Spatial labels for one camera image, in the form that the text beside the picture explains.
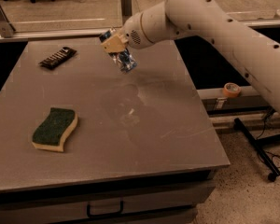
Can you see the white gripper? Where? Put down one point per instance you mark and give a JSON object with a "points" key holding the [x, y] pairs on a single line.
{"points": [[132, 32]]}

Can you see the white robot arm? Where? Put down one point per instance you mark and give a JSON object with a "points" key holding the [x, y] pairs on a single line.
{"points": [[255, 56]]}

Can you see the green yellow sponge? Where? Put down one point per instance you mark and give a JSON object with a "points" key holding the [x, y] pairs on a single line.
{"points": [[52, 133]]}

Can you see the orange tape roll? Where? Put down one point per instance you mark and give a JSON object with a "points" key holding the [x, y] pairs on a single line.
{"points": [[231, 90]]}

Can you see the grey table drawer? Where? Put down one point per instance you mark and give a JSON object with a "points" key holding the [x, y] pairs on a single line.
{"points": [[174, 205]]}

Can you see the black wheeled stand base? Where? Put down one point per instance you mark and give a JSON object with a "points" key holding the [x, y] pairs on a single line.
{"points": [[258, 144]]}

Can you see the middle metal glass bracket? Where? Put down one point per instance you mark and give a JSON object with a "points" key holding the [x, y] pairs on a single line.
{"points": [[126, 9]]}

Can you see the metal glass bracket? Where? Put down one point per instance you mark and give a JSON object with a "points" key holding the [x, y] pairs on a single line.
{"points": [[6, 28], [126, 9]]}

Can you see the left metal glass bracket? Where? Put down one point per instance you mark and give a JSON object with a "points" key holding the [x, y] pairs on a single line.
{"points": [[6, 28]]}

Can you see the black drawer handle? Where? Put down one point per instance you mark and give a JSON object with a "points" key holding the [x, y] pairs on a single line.
{"points": [[103, 209]]}

